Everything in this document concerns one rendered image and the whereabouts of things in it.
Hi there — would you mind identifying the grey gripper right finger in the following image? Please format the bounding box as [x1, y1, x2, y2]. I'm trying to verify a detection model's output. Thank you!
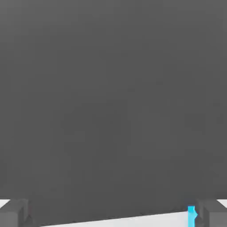
[194, 198, 227, 227]

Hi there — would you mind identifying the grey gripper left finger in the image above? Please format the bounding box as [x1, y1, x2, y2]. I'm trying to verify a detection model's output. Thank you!
[0, 198, 33, 227]

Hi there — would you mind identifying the large cyan box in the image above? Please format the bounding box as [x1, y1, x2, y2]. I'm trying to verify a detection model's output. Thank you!
[187, 205, 199, 227]

